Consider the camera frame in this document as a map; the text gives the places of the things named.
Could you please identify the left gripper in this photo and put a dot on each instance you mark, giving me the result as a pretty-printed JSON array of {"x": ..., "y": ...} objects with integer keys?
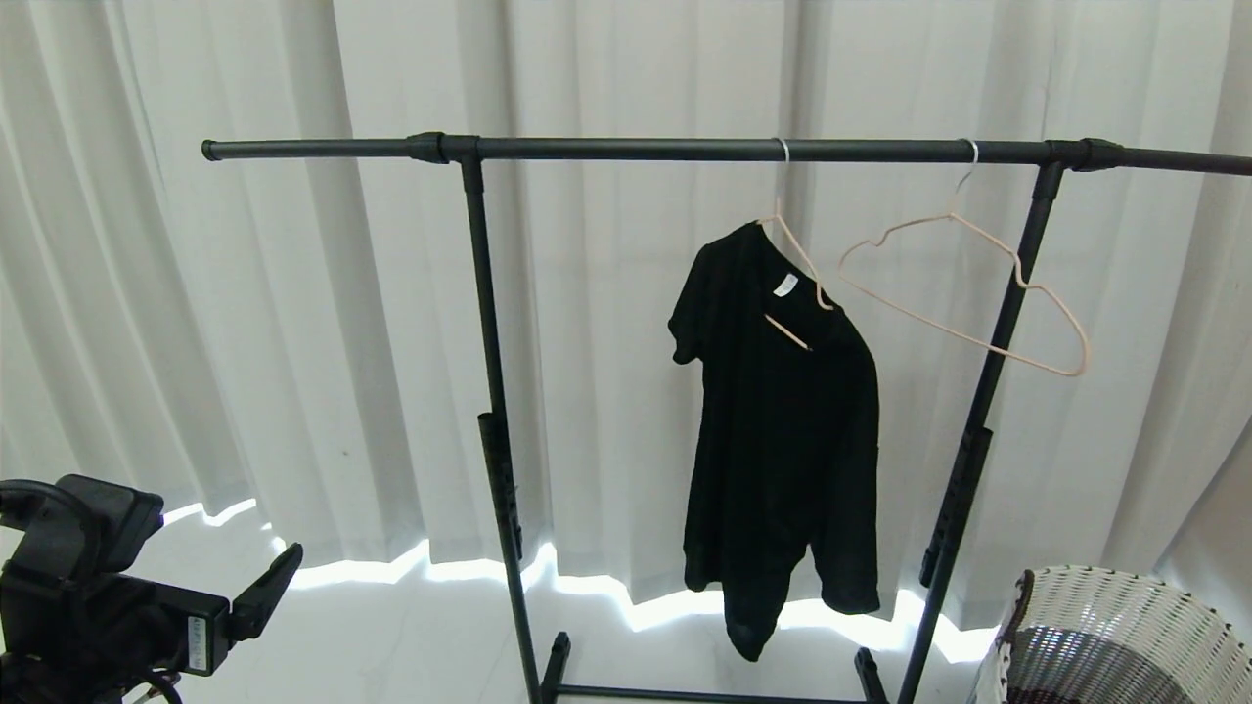
[{"x": 98, "y": 631}]

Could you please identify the black t-shirt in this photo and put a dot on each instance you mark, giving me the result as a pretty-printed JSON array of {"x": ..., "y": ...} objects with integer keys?
[{"x": 782, "y": 440}]

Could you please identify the pink clothes hanger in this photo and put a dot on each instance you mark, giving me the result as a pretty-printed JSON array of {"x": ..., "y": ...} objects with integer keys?
[
  {"x": 959, "y": 334},
  {"x": 787, "y": 331}
]

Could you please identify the black clothes rack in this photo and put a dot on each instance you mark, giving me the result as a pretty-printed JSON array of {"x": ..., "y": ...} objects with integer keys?
[{"x": 636, "y": 149}]

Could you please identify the white laundry basket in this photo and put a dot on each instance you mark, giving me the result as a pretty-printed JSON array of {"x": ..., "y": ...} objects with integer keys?
[{"x": 1125, "y": 606}]

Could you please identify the white curtain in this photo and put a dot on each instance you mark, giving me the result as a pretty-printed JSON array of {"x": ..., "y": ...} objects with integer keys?
[{"x": 293, "y": 293}]

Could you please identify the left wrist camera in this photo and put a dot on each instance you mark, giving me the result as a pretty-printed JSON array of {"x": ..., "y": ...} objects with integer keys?
[{"x": 108, "y": 518}]

